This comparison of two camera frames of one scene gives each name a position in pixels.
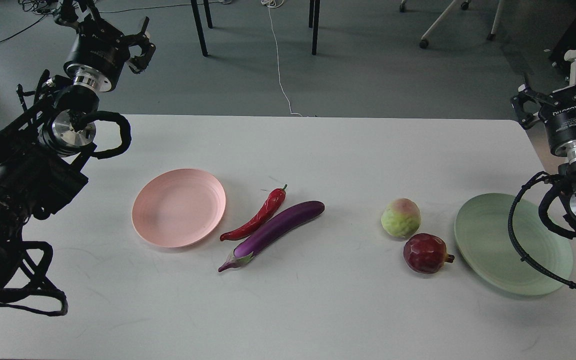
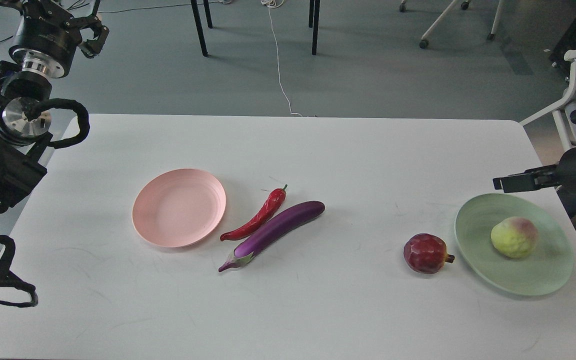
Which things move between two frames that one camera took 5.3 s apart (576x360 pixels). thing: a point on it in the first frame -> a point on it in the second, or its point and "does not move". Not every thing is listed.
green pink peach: x=401 y=217 -> x=514 y=237
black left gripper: x=99 y=55 -> x=50 y=35
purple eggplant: x=277 y=230 does not move
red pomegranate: x=425 y=253 does not move
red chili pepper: x=275 y=199 does not move
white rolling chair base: x=424 y=42 does not move
